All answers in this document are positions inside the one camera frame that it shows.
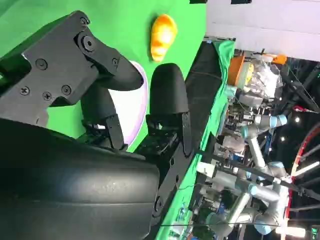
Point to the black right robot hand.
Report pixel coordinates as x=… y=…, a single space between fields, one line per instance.
x=75 y=180

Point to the orange toy bread roll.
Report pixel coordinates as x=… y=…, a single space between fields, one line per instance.
x=163 y=37

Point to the lilac plate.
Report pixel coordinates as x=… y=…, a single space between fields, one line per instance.
x=130 y=110

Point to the green table cloth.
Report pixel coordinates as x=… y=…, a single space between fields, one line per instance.
x=120 y=25

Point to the black flat panel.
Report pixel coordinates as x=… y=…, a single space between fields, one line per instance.
x=203 y=82

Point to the orange storage bin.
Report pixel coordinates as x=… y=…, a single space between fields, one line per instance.
x=236 y=70

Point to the clear plastic bag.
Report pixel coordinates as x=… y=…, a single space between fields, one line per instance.
x=265 y=75

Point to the red hoop frame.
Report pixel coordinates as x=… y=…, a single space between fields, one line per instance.
x=300 y=155

